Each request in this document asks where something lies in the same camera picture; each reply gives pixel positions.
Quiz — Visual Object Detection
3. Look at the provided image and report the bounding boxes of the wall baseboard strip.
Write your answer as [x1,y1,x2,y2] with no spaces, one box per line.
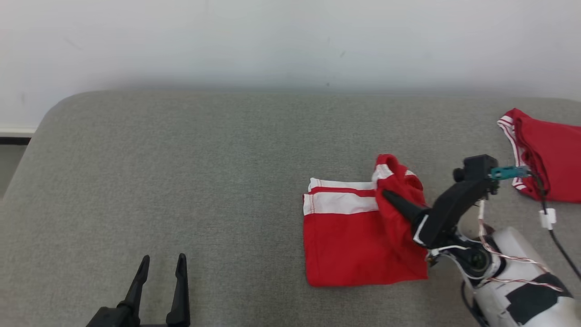
[0,126,37,146]

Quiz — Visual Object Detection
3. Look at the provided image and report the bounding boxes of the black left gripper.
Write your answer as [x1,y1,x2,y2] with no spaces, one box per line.
[85,253,191,327]

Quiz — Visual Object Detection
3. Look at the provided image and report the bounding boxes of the red white-striped shorts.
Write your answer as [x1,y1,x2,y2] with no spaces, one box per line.
[302,154,430,288]

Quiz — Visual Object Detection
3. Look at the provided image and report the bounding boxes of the red numbered basketball jersey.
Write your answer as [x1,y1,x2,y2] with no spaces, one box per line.
[497,108,581,204]

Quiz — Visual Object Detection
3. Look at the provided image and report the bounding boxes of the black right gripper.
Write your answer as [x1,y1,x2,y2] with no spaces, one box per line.
[382,178,498,250]

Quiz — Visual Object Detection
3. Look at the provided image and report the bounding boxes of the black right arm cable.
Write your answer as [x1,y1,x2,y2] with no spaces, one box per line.
[529,172,581,281]

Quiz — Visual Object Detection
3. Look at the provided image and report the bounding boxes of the thin pink white wires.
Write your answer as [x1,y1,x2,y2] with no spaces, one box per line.
[476,199,564,292]

